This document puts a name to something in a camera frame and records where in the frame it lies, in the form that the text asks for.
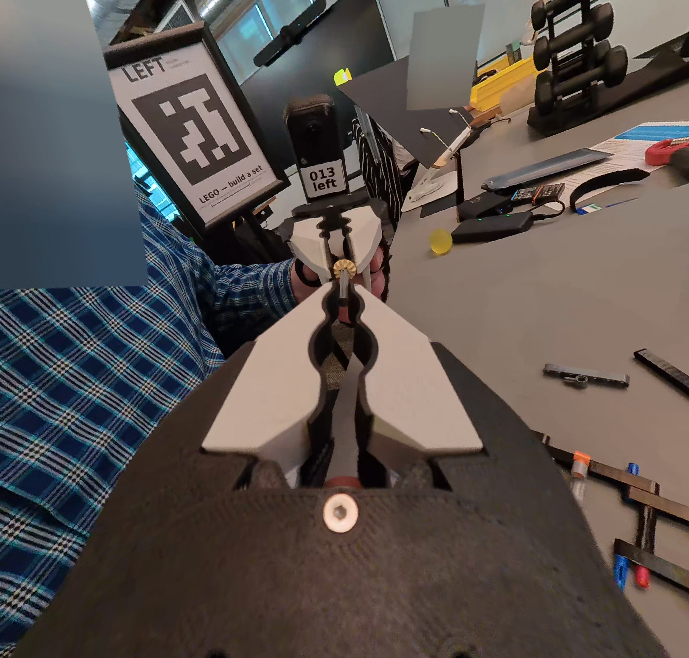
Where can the black power bank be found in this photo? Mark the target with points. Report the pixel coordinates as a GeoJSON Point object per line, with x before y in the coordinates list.
{"type": "Point", "coordinates": [490, 227]}

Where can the black conference camera bar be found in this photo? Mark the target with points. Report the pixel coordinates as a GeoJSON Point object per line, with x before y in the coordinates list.
{"type": "Point", "coordinates": [290, 30]}

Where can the framed marker sign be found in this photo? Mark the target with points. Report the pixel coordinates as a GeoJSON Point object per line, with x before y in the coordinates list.
{"type": "Point", "coordinates": [134, 76]}

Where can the black long lego beam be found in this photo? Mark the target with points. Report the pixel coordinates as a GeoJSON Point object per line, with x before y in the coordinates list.
{"type": "Point", "coordinates": [662, 370]}

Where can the printed paper sheet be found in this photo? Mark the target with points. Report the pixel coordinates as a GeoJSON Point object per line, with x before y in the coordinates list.
{"type": "Point", "coordinates": [635, 146]}

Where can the tan lego gear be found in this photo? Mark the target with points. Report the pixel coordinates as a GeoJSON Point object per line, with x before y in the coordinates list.
{"type": "Point", "coordinates": [343, 268]}

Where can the grey lego actuator orange ends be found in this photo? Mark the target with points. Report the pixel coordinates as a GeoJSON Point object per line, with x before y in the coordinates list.
{"type": "Point", "coordinates": [580, 469]}

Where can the yellow plastic bin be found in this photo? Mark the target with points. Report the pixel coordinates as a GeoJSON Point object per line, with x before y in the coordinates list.
{"type": "Point", "coordinates": [500, 90]}

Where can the book stand with black board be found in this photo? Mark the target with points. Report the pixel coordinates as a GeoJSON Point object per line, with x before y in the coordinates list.
{"type": "Point", "coordinates": [387, 109]}

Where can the person's left hand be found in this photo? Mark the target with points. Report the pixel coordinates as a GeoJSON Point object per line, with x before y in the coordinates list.
{"type": "Point", "coordinates": [383, 286]}

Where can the dark grey lego beam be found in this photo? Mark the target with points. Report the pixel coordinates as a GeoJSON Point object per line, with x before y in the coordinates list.
{"type": "Point", "coordinates": [592, 375]}

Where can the person's left forearm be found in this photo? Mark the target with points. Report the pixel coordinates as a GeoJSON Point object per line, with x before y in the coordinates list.
{"type": "Point", "coordinates": [253, 292]}

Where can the person's torso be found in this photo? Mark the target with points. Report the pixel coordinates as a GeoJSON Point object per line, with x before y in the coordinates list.
{"type": "Point", "coordinates": [80, 399]}

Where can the red plastic tool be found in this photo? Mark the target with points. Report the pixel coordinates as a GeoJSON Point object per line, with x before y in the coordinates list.
{"type": "Point", "coordinates": [662, 152]}

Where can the black lego frame assembly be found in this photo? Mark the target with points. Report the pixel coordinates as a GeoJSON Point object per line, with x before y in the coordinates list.
{"type": "Point", "coordinates": [619, 477]}

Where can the black battery pack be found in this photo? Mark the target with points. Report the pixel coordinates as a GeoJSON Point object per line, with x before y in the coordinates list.
{"type": "Point", "coordinates": [541, 192]}

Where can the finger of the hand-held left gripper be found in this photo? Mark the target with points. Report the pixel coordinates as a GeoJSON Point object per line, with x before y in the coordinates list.
{"type": "Point", "coordinates": [369, 235]}
{"type": "Point", "coordinates": [309, 249]}

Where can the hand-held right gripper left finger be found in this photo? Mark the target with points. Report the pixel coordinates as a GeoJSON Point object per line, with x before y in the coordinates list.
{"type": "Point", "coordinates": [269, 394]}

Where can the grey foil pouch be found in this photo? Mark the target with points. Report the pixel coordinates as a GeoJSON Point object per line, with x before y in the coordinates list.
{"type": "Point", "coordinates": [549, 168]}

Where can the small blue label strip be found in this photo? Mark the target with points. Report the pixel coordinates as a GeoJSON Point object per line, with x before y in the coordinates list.
{"type": "Point", "coordinates": [592, 207]}

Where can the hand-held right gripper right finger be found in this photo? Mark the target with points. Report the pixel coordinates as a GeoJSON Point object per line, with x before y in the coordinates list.
{"type": "Point", "coordinates": [420, 399]}

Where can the yellow ball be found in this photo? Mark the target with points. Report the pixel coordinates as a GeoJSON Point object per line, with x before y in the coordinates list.
{"type": "Point", "coordinates": [440, 242]}

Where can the small black charger box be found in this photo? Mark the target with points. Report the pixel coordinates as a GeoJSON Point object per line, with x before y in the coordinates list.
{"type": "Point", "coordinates": [484, 204]}

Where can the black dumbbell rack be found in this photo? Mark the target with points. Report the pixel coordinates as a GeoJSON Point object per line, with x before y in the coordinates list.
{"type": "Point", "coordinates": [576, 49]}

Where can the large black monitor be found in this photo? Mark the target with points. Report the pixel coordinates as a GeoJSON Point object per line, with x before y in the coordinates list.
{"type": "Point", "coordinates": [350, 39]}

